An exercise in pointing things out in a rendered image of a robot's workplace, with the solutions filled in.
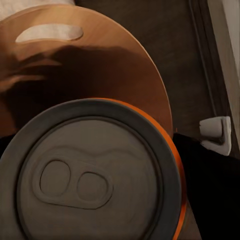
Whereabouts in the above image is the trash can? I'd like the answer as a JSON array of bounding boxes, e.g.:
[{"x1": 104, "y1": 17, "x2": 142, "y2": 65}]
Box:
[{"x1": 0, "y1": 4, "x2": 173, "y2": 139}]

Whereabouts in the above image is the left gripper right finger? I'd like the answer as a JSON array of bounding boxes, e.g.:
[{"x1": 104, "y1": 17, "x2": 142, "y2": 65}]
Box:
[{"x1": 172, "y1": 133, "x2": 240, "y2": 240}]

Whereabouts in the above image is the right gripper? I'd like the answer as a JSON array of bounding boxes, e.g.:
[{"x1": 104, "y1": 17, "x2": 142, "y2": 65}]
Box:
[{"x1": 209, "y1": 150, "x2": 240, "y2": 174}]

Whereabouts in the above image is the can of soda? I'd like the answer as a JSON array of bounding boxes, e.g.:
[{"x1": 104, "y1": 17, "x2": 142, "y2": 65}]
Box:
[{"x1": 0, "y1": 97, "x2": 187, "y2": 240}]

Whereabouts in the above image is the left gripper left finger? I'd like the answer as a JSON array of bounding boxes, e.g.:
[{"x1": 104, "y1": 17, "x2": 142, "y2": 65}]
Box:
[{"x1": 0, "y1": 134, "x2": 15, "y2": 158}]

